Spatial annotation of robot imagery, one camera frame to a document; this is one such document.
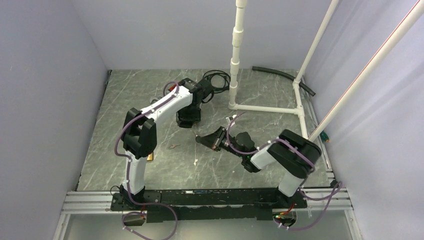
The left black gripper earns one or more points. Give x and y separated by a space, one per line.
194 118

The brass padlock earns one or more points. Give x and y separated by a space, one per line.
150 157

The white PVC pipe frame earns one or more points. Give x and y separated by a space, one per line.
279 33

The green orange screwdriver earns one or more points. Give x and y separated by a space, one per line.
324 137

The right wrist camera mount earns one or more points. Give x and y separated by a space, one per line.
230 118

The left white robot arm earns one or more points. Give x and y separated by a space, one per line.
139 134

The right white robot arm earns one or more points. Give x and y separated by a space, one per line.
294 153

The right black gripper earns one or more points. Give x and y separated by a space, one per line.
214 140

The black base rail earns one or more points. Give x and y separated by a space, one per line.
209 204

